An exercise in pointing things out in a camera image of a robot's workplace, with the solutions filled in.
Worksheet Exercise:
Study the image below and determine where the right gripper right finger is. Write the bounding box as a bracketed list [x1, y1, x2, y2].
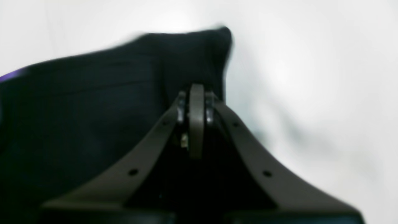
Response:
[197, 84, 364, 224]

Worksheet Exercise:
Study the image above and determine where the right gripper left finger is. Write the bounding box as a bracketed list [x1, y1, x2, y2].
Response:
[41, 84, 198, 224]

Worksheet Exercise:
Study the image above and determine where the dark navy T-shirt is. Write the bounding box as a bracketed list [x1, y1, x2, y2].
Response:
[0, 27, 233, 224]

